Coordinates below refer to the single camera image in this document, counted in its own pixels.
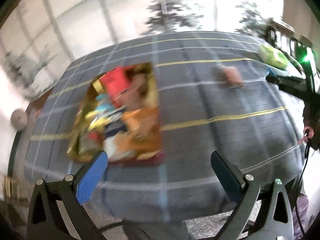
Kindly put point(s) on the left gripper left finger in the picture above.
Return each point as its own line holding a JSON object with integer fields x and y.
{"x": 44, "y": 217}

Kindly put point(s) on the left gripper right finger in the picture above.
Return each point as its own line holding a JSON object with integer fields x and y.
{"x": 264, "y": 214}

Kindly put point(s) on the clear bag orange snacks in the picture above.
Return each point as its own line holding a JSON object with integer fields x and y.
{"x": 230, "y": 76}

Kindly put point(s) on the person right hand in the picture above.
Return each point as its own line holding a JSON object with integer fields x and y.
{"x": 308, "y": 133}

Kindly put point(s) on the green snack bag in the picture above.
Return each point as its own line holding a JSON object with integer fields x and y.
{"x": 272, "y": 56}

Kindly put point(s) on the round stone disc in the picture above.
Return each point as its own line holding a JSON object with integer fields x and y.
{"x": 19, "y": 119}

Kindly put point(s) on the red toffee snack box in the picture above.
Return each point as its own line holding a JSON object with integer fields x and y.
{"x": 126, "y": 128}

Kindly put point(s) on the red packet in box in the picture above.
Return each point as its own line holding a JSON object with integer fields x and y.
{"x": 115, "y": 82}

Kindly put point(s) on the painted folding screen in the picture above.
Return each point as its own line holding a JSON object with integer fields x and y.
{"x": 41, "y": 38}

